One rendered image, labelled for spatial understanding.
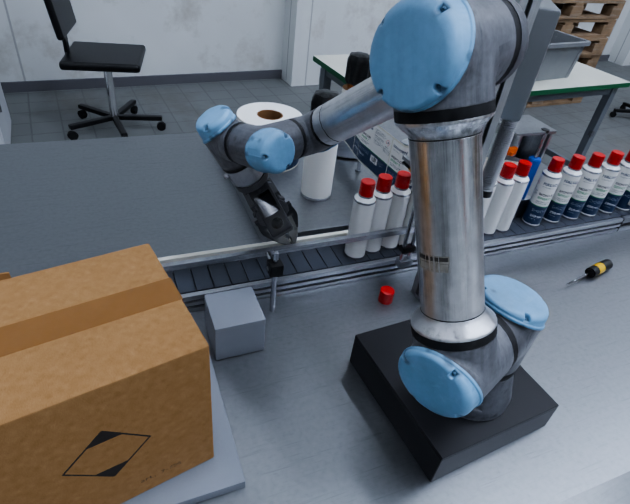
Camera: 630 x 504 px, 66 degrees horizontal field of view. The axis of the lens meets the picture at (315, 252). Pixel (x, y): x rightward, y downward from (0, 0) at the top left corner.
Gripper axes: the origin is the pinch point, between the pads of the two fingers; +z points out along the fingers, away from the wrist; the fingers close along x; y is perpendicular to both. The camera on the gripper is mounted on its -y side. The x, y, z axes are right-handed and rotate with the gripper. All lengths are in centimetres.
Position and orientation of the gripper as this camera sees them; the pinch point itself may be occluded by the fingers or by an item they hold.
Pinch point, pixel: (292, 243)
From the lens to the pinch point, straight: 110.9
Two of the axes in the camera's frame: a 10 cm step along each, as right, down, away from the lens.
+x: -8.5, 5.2, -0.1
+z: 3.7, 6.1, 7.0
